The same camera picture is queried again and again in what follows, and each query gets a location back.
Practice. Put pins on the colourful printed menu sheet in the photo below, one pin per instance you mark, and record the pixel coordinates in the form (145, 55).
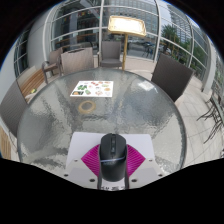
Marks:
(93, 88)

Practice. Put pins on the black computer mouse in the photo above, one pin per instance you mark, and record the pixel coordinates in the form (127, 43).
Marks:
(113, 156)

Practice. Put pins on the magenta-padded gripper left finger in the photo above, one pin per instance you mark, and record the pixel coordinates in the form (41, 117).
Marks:
(88, 165)

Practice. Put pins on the wooden slatted bench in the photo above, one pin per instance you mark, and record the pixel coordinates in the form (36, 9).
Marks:
(4, 143)
(31, 81)

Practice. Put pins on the gold menu lectern stand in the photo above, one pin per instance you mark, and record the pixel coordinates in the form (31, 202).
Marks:
(126, 25)

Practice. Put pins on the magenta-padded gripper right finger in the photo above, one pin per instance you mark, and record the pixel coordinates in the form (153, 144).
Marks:
(136, 163)

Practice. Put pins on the green metal folding table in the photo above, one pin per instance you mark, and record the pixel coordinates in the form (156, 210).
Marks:
(213, 113)

